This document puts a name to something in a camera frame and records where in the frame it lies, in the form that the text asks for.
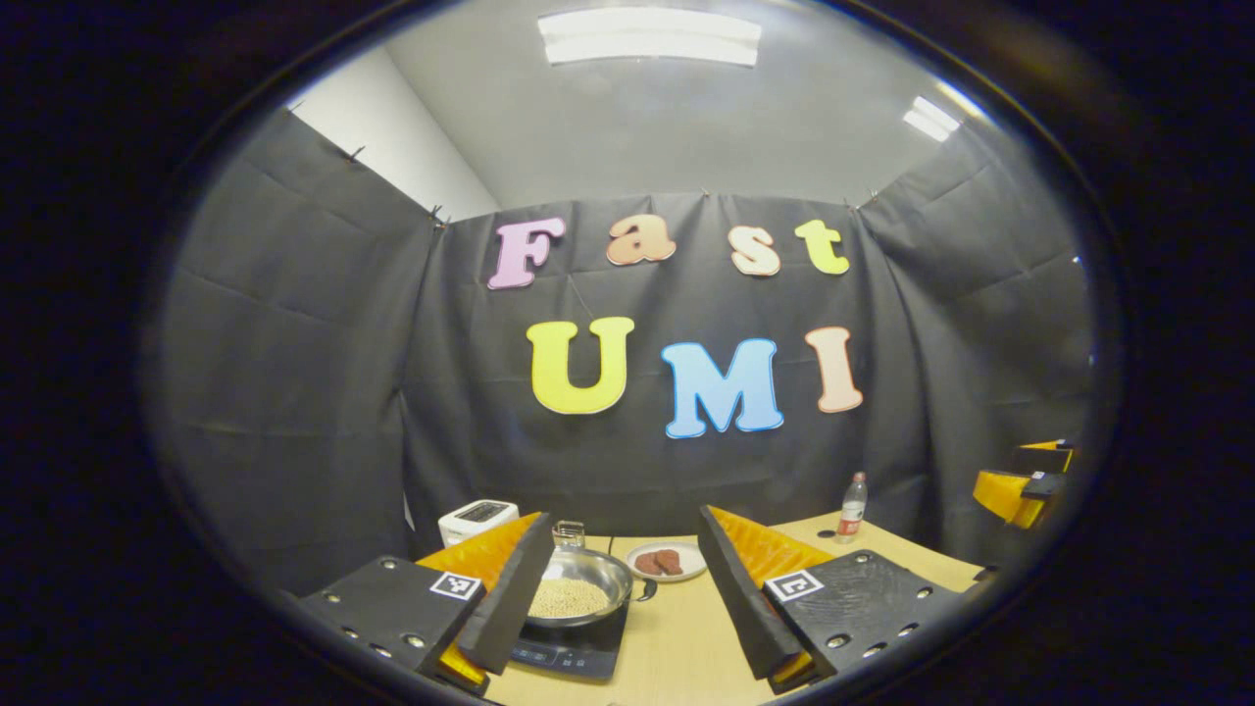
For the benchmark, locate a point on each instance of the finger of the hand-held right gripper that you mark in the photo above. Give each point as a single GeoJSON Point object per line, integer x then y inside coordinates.
{"type": "Point", "coordinates": [1010, 495]}
{"type": "Point", "coordinates": [1044, 458]}

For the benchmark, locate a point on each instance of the brown steak piece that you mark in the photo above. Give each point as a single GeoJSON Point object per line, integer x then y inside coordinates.
{"type": "Point", "coordinates": [647, 564]}
{"type": "Point", "coordinates": [670, 562]}

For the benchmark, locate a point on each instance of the black backdrop cloth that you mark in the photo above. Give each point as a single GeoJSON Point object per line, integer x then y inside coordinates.
{"type": "Point", "coordinates": [294, 373]}

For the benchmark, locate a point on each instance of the large ceiling light panel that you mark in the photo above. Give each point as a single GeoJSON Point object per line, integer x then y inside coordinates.
{"type": "Point", "coordinates": [647, 37]}

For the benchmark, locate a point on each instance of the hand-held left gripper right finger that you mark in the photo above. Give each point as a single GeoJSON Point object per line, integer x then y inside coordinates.
{"type": "Point", "coordinates": [735, 598]}

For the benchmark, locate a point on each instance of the white toaster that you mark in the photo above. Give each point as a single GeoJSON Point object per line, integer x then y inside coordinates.
{"type": "Point", "coordinates": [471, 520]}

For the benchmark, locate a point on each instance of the white round plate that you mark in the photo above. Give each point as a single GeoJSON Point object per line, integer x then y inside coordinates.
{"type": "Point", "coordinates": [691, 559]}

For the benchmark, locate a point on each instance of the small ceiling light panel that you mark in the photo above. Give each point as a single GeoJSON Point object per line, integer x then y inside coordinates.
{"type": "Point", "coordinates": [931, 118]}

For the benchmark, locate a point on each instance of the black induction cooktop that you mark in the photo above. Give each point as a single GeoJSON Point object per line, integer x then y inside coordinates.
{"type": "Point", "coordinates": [574, 652]}

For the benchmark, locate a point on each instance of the pile of yellow soybeans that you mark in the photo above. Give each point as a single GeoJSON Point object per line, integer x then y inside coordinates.
{"type": "Point", "coordinates": [569, 598]}

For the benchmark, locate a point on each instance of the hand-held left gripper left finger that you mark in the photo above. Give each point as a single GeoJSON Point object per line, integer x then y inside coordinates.
{"type": "Point", "coordinates": [515, 598]}

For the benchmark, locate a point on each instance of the clear water bottle red label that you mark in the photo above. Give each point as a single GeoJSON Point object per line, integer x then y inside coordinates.
{"type": "Point", "coordinates": [851, 515]}

